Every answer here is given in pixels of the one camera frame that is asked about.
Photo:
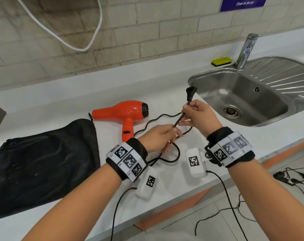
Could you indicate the person's left hand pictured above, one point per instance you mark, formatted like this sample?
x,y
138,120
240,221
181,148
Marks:
x,y
154,138

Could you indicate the person's right hand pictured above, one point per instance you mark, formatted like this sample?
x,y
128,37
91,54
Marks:
x,y
204,117

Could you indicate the person's right fingers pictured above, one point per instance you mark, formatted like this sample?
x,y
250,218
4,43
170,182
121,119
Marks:
x,y
192,107

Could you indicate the person's left fingers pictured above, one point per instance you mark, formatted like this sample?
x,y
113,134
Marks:
x,y
170,136

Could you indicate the person's right forearm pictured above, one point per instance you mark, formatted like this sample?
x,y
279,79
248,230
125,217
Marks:
x,y
265,198

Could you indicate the person's left forearm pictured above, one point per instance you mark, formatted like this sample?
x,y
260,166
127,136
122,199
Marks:
x,y
79,210

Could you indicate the metal sink drain strainer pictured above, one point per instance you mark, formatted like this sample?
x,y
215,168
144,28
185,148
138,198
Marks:
x,y
231,111

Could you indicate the black marker-tag left wristband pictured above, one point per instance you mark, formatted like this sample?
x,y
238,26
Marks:
x,y
128,160

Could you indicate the black marker-tag wristband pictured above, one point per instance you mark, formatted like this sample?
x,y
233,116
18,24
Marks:
x,y
229,148
128,160

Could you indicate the yellow and green sponge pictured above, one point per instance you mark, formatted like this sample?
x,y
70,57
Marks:
x,y
221,61

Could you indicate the black marker-tag right wristband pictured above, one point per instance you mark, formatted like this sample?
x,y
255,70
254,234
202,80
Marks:
x,y
229,148

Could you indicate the orange hair dryer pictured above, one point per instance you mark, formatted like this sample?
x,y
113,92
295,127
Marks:
x,y
121,110

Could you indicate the stainless steel sink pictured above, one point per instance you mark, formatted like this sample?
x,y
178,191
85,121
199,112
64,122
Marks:
x,y
255,102

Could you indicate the orange cabinet front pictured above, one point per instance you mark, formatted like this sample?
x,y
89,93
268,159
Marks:
x,y
182,205

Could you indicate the chrome faucet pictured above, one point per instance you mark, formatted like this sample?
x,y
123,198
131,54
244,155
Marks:
x,y
246,51

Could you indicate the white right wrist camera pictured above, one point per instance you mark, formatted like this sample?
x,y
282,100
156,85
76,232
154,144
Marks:
x,y
195,161

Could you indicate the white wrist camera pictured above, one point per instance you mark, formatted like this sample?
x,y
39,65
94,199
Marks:
x,y
195,161
148,183

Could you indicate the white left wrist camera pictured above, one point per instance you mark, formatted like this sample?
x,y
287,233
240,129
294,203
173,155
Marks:
x,y
148,183

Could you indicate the purple wall sign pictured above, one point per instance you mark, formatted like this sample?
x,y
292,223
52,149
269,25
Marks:
x,y
242,3

